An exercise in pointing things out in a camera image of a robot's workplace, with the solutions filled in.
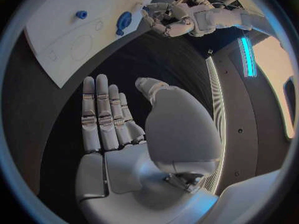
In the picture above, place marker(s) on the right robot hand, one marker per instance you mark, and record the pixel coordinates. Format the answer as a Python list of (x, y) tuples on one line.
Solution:
[(130, 168)]

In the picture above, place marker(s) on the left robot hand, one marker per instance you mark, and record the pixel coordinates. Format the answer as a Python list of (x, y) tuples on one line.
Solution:
[(172, 25)]

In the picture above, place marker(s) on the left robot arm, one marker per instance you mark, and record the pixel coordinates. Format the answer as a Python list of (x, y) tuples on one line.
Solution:
[(224, 18)]

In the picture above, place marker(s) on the white task board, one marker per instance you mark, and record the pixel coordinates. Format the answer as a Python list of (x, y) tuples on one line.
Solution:
[(63, 46)]

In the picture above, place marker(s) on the blue gear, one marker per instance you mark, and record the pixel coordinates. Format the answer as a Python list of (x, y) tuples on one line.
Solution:
[(123, 20)]

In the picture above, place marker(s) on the blue peg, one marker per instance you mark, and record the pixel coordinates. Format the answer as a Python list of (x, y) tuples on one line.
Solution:
[(81, 15)]

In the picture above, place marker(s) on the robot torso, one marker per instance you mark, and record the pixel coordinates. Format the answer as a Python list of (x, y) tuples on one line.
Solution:
[(243, 119)]

